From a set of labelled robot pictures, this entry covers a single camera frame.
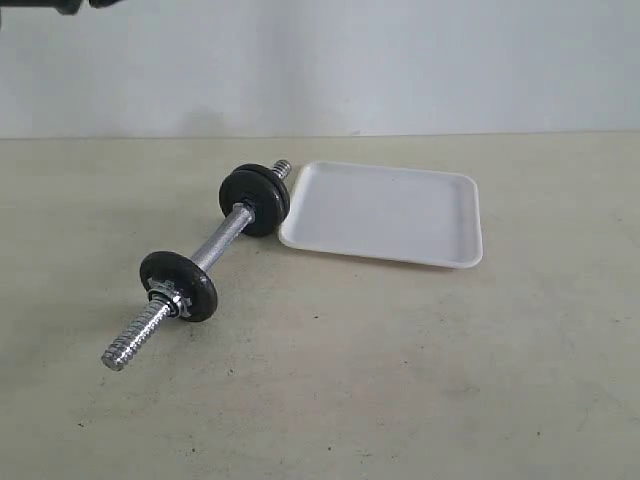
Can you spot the chrome threaded dumbbell bar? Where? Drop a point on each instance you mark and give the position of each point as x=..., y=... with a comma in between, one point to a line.
x=127, y=344

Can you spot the black weight plate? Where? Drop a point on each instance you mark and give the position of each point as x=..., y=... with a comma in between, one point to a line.
x=257, y=193
x=277, y=173

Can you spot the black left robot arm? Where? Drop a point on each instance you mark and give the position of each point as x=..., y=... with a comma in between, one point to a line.
x=64, y=7

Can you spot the white rectangular plastic tray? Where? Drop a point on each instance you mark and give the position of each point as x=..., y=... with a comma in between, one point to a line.
x=415, y=216

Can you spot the black weight plate far end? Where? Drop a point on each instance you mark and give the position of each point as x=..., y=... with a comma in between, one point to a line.
x=187, y=276

